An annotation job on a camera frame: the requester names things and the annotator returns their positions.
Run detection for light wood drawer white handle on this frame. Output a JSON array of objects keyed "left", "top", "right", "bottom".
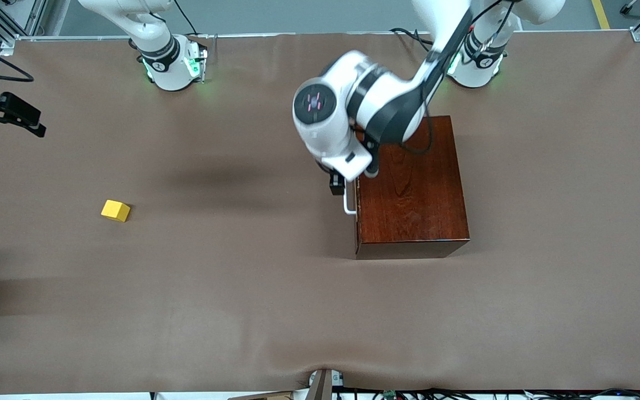
[{"left": 343, "top": 181, "right": 362, "bottom": 245}]

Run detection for yellow block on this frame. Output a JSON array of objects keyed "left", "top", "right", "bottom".
[{"left": 101, "top": 199, "right": 132, "bottom": 223}]

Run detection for dark brown wooden cabinet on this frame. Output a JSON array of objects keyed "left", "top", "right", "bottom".
[{"left": 353, "top": 116, "right": 471, "bottom": 260}]

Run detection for brown table cover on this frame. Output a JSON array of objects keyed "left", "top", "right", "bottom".
[{"left": 0, "top": 31, "right": 640, "bottom": 394}]

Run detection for brown cardboard piece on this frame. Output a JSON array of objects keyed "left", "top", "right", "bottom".
[{"left": 228, "top": 391, "right": 294, "bottom": 400}]

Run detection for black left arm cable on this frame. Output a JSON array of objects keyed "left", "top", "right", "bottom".
[{"left": 353, "top": 0, "right": 516, "bottom": 157}]

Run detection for black left base cables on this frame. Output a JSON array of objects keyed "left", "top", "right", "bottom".
[{"left": 389, "top": 27, "right": 436, "bottom": 54}]

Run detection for black right base cable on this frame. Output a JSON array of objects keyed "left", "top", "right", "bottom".
[{"left": 173, "top": 0, "right": 197, "bottom": 37}]

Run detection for grey metal bracket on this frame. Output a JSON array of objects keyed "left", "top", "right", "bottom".
[{"left": 308, "top": 368, "right": 346, "bottom": 400}]

